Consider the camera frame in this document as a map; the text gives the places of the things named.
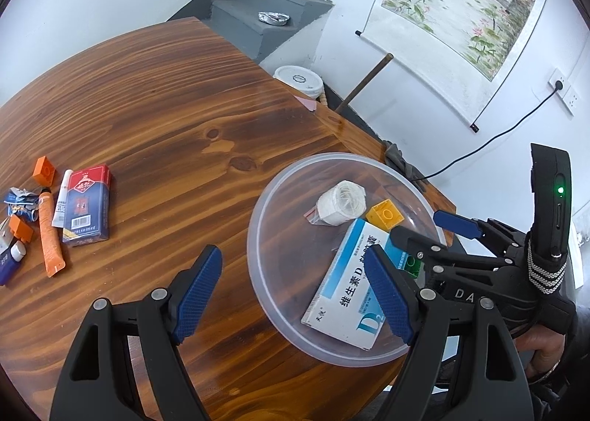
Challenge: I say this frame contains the person's right hand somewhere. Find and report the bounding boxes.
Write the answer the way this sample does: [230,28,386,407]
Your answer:
[514,325,566,378]

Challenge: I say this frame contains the blue foil wrapper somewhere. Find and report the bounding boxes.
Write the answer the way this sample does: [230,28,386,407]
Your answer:
[3,187,39,222]

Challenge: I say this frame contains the hanging landscape scroll painting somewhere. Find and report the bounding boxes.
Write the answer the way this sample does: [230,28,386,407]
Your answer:
[359,0,546,126]

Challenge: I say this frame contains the white plastic bucket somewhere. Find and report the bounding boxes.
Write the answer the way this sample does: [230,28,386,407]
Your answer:
[273,65,324,99]

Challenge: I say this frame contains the yellow toy brick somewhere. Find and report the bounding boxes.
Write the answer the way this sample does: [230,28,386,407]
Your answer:
[365,199,405,232]

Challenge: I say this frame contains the orange cream tube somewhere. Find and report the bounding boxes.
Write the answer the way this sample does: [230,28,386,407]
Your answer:
[38,188,66,277]

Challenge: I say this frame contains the dark blue bottle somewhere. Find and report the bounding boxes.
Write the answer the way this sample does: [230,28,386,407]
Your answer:
[0,241,27,286]

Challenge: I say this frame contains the white gauze roll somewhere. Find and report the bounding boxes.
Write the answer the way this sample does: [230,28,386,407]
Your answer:
[315,180,367,226]

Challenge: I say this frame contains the white wall socket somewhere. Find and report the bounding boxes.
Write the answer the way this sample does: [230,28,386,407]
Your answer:
[548,68,581,116]

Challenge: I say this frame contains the red blue card box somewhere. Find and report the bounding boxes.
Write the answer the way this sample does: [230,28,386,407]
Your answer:
[62,164,111,246]

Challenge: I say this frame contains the green toy brick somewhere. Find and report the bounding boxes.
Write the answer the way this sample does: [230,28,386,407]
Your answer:
[403,255,422,279]

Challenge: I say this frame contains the white blue vitamin box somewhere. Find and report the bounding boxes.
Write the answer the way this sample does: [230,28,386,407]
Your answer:
[301,219,408,351]

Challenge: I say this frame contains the clear plastic round container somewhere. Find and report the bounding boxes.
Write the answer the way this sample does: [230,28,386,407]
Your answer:
[247,152,445,368]

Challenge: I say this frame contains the orange toy brick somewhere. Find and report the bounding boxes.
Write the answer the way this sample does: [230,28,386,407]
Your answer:
[32,156,56,188]
[9,214,34,243]

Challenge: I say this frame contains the crumpled foil tray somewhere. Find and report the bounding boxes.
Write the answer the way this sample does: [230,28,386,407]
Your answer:
[258,11,291,26]

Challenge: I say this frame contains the small white carton box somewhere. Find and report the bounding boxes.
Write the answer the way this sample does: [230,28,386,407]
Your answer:
[0,218,14,253]

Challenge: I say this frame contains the black power cable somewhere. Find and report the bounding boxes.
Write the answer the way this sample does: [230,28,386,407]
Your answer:
[412,81,564,183]

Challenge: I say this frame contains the wooden stick handle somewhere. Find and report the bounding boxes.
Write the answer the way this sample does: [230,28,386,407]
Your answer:
[335,52,394,114]

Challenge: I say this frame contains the small white ointment tube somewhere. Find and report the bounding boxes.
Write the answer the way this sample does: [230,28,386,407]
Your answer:
[52,169,73,228]

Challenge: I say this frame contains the grey staircase steps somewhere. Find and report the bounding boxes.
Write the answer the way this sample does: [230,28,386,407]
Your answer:
[204,0,332,63]

